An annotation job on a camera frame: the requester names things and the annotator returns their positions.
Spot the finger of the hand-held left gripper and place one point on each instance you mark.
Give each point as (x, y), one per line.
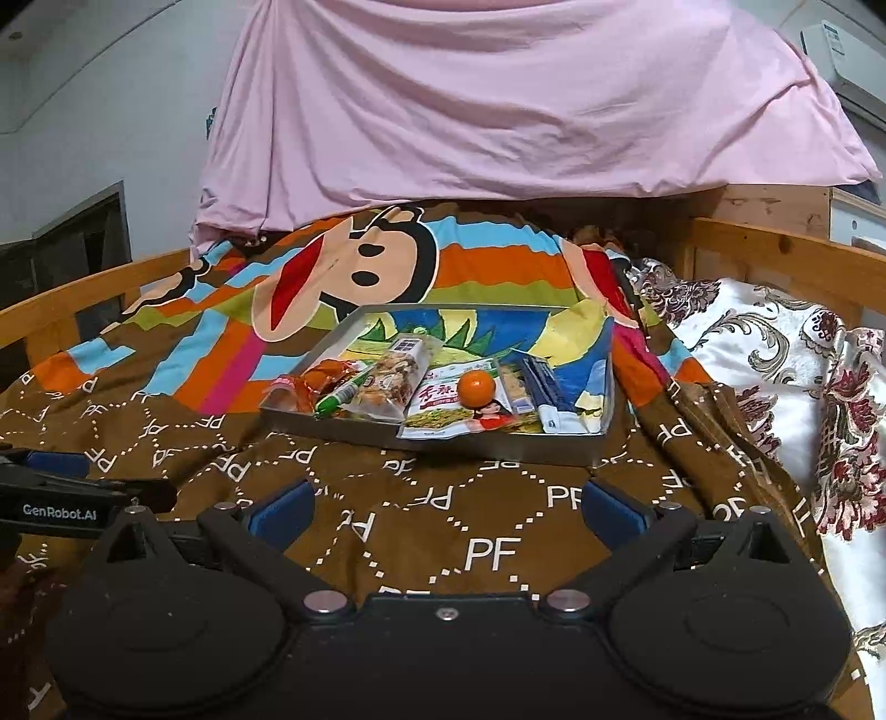
(149, 495)
(48, 460)

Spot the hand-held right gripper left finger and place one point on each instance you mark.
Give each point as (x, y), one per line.
(280, 516)

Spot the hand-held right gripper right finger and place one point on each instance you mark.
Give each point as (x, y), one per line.
(612, 512)

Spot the reddish clear snack packet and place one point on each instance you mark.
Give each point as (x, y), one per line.
(285, 398)

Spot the blue snack packet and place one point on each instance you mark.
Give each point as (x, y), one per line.
(547, 388)

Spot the grey metal tray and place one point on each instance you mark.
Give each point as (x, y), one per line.
(484, 451)

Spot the gold foil snack packet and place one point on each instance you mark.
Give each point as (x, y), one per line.
(329, 379)

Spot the clear rice crisp packet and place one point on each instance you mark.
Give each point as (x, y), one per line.
(513, 384)

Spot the clear brown nut snack packet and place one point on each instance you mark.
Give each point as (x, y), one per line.
(391, 381)

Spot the orange mandarin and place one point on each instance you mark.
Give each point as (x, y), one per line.
(477, 389)

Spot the white green snack packet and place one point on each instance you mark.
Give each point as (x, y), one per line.
(439, 405)

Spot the printed cartoon blanket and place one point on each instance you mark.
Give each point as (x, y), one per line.
(207, 388)

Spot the white floral quilt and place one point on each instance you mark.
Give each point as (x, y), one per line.
(761, 360)

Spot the dark window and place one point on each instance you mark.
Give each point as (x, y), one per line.
(76, 249)

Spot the white cabinet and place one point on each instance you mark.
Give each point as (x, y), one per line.
(862, 214)

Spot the pink bed sheet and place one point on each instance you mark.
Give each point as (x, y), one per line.
(519, 104)

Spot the white air conditioner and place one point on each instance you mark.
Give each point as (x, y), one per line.
(851, 55)

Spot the wooden bed frame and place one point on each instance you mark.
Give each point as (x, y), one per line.
(775, 256)

